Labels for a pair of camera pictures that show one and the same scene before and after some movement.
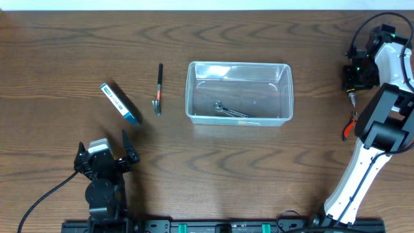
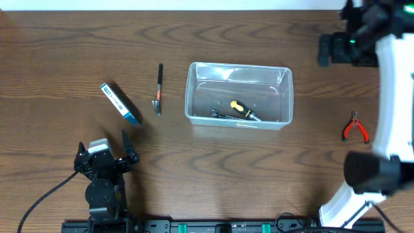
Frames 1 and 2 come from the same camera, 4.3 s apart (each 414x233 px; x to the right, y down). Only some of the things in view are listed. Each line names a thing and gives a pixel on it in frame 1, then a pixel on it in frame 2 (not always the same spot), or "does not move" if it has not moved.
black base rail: (284, 225) does not move
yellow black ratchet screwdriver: (351, 93) to (241, 107)
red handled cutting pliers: (348, 128) does not move
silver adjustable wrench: (218, 106) to (216, 113)
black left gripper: (126, 166) does not move
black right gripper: (350, 82) to (342, 55)
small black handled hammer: (157, 103) does not move
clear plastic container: (239, 93) does not move
